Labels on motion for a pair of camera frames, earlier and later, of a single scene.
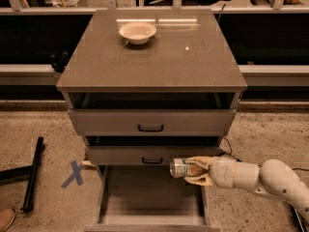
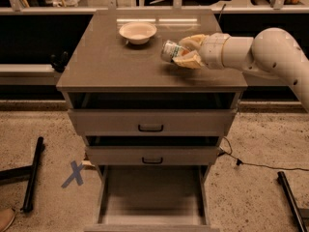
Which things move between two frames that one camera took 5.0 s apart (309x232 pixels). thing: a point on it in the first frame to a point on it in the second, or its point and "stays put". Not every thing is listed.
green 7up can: [181, 168] to [170, 50]
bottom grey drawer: [147, 198] stays put
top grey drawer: [153, 113] stays put
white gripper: [222, 171] to [214, 51]
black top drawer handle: [150, 130] stays put
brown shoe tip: [7, 217] stays put
